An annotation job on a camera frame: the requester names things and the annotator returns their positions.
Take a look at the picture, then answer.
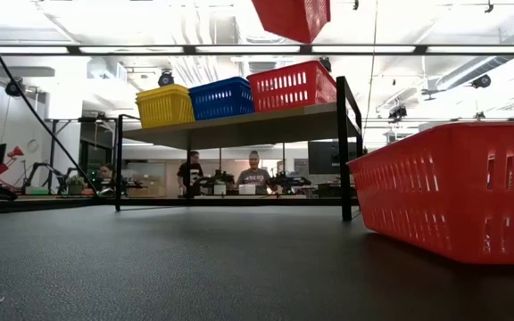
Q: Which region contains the red plastic slotted basket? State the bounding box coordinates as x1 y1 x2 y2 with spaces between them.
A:
245 60 338 113
251 0 332 45
345 122 514 267

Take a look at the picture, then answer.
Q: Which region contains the thin hanging cable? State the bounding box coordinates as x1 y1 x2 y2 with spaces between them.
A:
365 0 379 130

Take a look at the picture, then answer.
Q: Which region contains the red desk lamp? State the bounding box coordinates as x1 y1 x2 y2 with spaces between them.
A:
0 145 25 183

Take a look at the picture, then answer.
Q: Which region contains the person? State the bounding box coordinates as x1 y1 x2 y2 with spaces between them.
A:
98 162 117 185
176 150 205 197
236 150 273 196

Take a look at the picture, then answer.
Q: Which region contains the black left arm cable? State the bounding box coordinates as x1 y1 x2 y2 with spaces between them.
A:
0 7 102 200

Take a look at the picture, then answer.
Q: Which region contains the black table frame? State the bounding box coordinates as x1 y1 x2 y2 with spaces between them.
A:
0 194 361 218

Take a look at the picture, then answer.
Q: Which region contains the black wall screen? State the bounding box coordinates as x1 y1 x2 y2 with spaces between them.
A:
308 140 366 176

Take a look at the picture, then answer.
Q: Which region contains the small potted plant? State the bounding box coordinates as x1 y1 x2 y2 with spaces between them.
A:
65 174 87 196

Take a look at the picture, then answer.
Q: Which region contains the wooden shelf with black legs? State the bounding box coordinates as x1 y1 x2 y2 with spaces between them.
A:
113 75 366 223

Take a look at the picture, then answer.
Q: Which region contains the black table mat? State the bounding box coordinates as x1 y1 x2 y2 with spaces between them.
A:
0 204 514 321

